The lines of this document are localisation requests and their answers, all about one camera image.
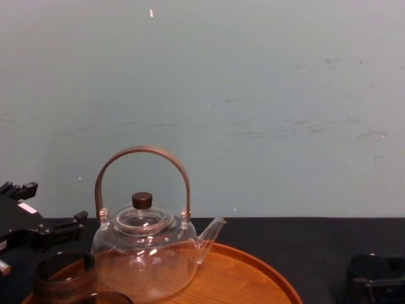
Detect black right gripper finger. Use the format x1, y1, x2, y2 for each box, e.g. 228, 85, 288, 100
346, 253, 405, 304

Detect round wooden tray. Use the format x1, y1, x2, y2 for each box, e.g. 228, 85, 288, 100
20, 241, 305, 304

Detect glass lid dark wooden knob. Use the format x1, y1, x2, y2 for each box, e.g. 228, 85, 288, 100
111, 191, 175, 238

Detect brown glass cup wooden sleeve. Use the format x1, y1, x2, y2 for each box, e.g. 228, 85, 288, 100
31, 251, 97, 304

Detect clear glass teapot wooden handle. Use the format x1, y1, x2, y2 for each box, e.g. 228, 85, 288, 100
90, 145, 227, 303

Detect black table cloth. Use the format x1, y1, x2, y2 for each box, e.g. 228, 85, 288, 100
0, 216, 405, 304

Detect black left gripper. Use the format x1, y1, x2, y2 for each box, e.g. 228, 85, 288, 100
0, 181, 89, 251

